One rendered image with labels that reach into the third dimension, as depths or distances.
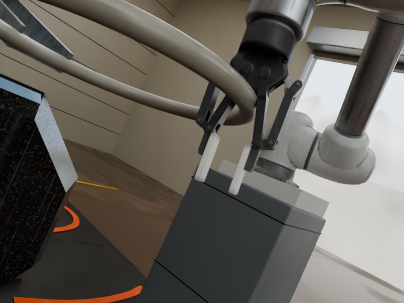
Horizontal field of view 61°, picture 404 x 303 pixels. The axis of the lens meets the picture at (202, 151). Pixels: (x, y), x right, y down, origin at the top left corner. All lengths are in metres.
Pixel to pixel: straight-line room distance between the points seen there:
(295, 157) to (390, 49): 0.46
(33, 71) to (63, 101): 0.78
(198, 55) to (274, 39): 0.14
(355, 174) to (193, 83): 6.11
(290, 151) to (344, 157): 0.18
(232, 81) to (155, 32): 0.11
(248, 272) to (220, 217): 0.20
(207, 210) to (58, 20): 6.10
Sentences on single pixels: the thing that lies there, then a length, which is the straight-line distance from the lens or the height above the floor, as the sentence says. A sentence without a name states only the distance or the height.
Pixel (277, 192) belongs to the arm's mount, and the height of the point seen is 0.82.
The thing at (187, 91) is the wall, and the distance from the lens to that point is 7.22.
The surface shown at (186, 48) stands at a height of 0.92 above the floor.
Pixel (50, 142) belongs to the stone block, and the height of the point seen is 0.67.
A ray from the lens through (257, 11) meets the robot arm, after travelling 0.51.
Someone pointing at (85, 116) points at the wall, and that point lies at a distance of 7.56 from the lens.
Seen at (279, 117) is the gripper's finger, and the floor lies 0.92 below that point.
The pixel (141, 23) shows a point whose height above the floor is 0.92.
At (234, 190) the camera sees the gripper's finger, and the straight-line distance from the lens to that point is 0.46.
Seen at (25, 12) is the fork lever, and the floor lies 0.97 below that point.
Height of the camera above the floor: 0.83
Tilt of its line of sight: 1 degrees up
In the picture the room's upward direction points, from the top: 24 degrees clockwise
